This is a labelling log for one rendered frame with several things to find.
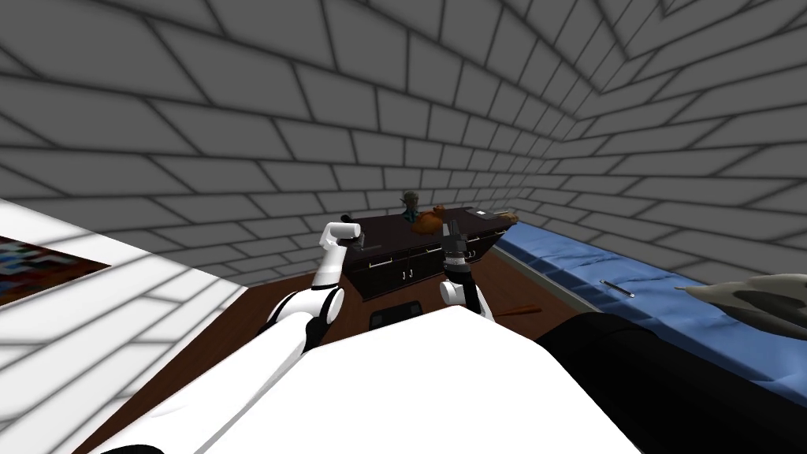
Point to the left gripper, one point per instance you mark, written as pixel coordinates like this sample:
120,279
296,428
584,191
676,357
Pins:
356,241

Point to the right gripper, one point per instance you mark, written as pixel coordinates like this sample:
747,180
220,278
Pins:
455,243

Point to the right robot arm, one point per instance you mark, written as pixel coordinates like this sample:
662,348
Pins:
630,378

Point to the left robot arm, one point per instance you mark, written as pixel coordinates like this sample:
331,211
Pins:
330,265

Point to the orange brown plush toy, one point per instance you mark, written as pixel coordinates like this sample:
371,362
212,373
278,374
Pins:
430,221

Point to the dark brown dresser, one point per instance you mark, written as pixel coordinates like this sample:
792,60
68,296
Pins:
391,243

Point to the green bust statue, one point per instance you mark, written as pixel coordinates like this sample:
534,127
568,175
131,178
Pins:
411,205

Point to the brown oblong object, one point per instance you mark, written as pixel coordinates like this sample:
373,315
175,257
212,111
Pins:
508,218

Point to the brown baseball bat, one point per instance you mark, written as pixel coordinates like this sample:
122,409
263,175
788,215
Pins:
518,311

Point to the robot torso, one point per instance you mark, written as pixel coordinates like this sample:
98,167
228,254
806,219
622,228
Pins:
410,391

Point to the thin black pen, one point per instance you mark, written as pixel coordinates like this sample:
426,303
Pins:
616,289

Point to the bed with blue cover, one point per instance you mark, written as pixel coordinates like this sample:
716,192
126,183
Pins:
630,315

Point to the grey dolphin figure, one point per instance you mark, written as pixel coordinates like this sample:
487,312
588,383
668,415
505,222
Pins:
750,299

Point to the colourful wall picture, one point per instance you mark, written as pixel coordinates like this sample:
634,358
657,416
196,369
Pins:
38,268

